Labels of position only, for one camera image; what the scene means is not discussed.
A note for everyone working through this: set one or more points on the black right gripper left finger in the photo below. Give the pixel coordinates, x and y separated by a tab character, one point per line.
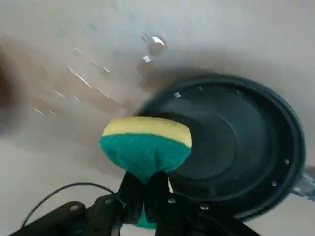
105	211

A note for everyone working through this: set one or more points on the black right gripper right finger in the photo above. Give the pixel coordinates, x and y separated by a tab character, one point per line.
172	214

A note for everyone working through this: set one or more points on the green and yellow sponge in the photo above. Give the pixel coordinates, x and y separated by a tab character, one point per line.
142	152

